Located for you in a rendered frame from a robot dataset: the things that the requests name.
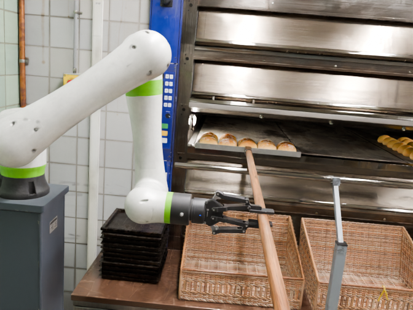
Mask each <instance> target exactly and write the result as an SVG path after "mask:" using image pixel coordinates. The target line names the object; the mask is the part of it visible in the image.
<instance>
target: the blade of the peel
mask: <svg viewBox="0 0 413 310"><path fill-rule="evenodd" d="M200 139H201V136H199V138H198V140H197V141H196V142H195V148H202V149H215V150H223V151H236V152H243V153H244V152H245V147H241V146H238V141H239V139H237V146H227V145H214V144H207V143H199V142H200ZM296 151H297V152H296ZM296 151H283V150H275V149H262V148H252V153H257V154H270V155H277V156H291V157H301V152H300V151H299V150H298V149H296Z"/></svg>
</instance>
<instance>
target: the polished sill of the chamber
mask: <svg viewBox="0 0 413 310"><path fill-rule="evenodd" d="M187 153H193V154H206V155H214V156H227V157H240V158H246V155H245V153H243V152H236V151H223V150H215V149H202V148H195V144H188V146H187ZM252 155H253V159H261V160H268V161H282V162H295V163H302V164H316V165H329V166H336V167H350V168H357V169H370V170H384V171H391V172H404V173H413V164H407V163H400V162H387V161H373V160H365V159H352V158H345V157H331V156H318V155H311V154H301V157H291V156H277V155H270V154H257V153H252Z"/></svg>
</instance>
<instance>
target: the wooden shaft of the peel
mask: <svg viewBox="0 0 413 310"><path fill-rule="evenodd" d="M246 159H247V163H248V169H249V173H250V180H251V186H252V190H253V197H254V203H255V204H256V205H261V206H262V208H264V209H265V204H264V200H263V196H262V192H261V187H260V184H259V180H258V175H257V172H256V168H255V164H254V160H253V155H252V152H251V151H250V150H247V151H246ZM257 218H258V225H259V231H260V235H261V242H262V248H263V252H264V259H265V265H266V270H267V276H268V280H269V287H270V293H271V297H272V304H273V310H291V309H290V306H289V301H288V297H287V294H286V289H285V285H284V281H283V277H282V274H281V269H280V265H279V261H278V257H277V252H276V249H275V244H274V241H273V237H272V232H271V229H270V225H269V220H268V217H267V214H261V213H257Z"/></svg>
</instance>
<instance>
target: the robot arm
mask: <svg viewBox="0 0 413 310"><path fill-rule="evenodd" d="M170 62H171V49H170V45H169V43H168V42H167V40H166V39H165V38H164V37H163V36H162V35H161V34H159V33H158V32H156V31H152V30H141V31H138V32H136V33H133V34H131V35H129V36H128V37H127V38H126V39H125V40H124V41H123V43H122V44H121V45H120V46H119V47H117V48H116V49H115V50H113V51H112V52H111V53H110V54H108V55H107V56H106V57H104V58H103V59H102V60H100V61H99V62H98V63H97V64H95V65H93V66H92V67H91V68H89V69H88V70H87V71H85V72H84V73H82V74H81V75H79V76H78V77H76V78H75V79H73V80H72V81H70V82H68V83H67V84H65V85H64V86H62V87H60V88H59V89H57V90H55V91H54V92H52V93H50V94H48V95H46V96H45V97H43V98H41V99H40V100H38V101H36V102H34V103H32V104H30V105H28V106H26V107H24V108H11V109H6V110H4V111H1V112H0V198H3V199H10V200H28V199H36V198H39V197H43V196H46V195H48V193H49V192H50V186H49V185H48V183H47V181H46V179H45V167H46V164H47V148H48V147H49V146H50V145H51V144H52V143H53V142H55V141H56V140H57V139H59V138H60V137H61V136H62V135H64V134H65V133H66V132H67V131H69V130H70V129H72V128H73V127H74V126H75V125H77V124H78V123H80V122H81V121H83V120H84V119H85V118H87V117H88V116H90V115H91V114H93V113H94V112H95V111H98V110H99V109H100V108H102V107H104V106H105V105H107V104H108V103H110V102H112V101H113V100H115V99H117V98H119V97H120V96H122V95H123V94H125V96H126V100H127V106H128V112H129V116H130V123H131V127H132V135H133V145H134V154H135V188H134V189H133V190H131V191H130V192H129V193H128V195H127V197H126V199H125V203H124V208H125V213H126V214H127V216H128V217H129V219H131V220H132V221H134V222H135V223H138V224H148V223H168V224H174V225H186V226H188V225H189V223H190V221H191V223H197V224H206V225H208V226H210V227H211V230H212V234H213V235H215V234H219V233H246V230H247V228H259V225H258V220H255V219H248V220H246V221H245V220H240V219H237V218H232V217H227V216H225V215H223V212H226V211H230V210H249V211H250V213H261V214H268V215H274V210H273V209H264V208H262V206H261V205H256V204H250V202H249V199H248V197H243V196H237V195H233V194H227V193H223V192H222V191H220V190H216V194H215V195H214V197H211V198H209V199H206V198H199V197H194V199H192V194H186V193H173V192H168V185H167V179H166V175H165V167H164V163H163V151H162V74H163V73H164V72H165V71H166V70H167V68H168V67H169V65H170ZM217 199H225V200H228V201H235V202H241V203H244V204H221V203H220V202H219V201H217ZM219 222H222V223H229V224H232V225H237V226H215V224H216V223H219Z"/></svg>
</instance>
